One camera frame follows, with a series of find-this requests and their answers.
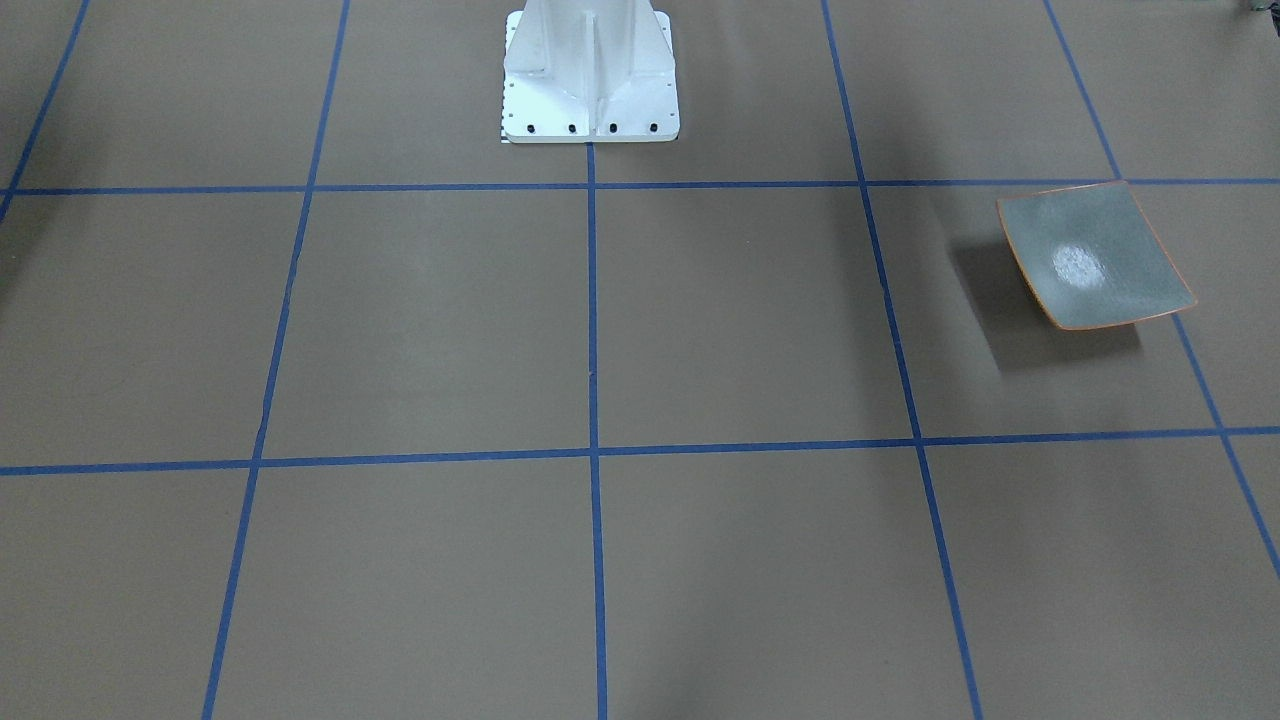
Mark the grey square plate orange rim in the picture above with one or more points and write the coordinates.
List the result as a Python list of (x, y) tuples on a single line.
[(1090, 257)]

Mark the brown paper table mat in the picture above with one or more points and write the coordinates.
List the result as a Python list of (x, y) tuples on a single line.
[(322, 402)]

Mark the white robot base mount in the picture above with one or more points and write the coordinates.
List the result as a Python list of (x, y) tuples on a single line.
[(589, 72)]

